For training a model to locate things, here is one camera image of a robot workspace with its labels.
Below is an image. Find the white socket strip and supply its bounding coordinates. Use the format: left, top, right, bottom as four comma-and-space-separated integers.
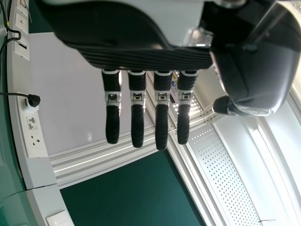
16, 91, 49, 158

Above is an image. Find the white socket plate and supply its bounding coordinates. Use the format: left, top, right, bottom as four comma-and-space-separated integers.
15, 0, 29, 13
46, 210, 76, 226
13, 36, 31, 61
14, 13, 30, 34

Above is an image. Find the perforated metal cable duct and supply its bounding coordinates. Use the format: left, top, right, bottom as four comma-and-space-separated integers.
187, 128, 264, 226

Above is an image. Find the black plug cable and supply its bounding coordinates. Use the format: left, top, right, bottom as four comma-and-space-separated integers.
0, 91, 30, 97

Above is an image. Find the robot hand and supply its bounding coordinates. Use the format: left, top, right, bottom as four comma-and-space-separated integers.
37, 0, 301, 151

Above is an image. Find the white plug adapter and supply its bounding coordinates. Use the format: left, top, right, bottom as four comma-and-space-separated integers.
21, 98, 38, 114

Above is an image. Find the black plug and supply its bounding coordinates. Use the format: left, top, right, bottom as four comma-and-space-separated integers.
27, 93, 41, 108

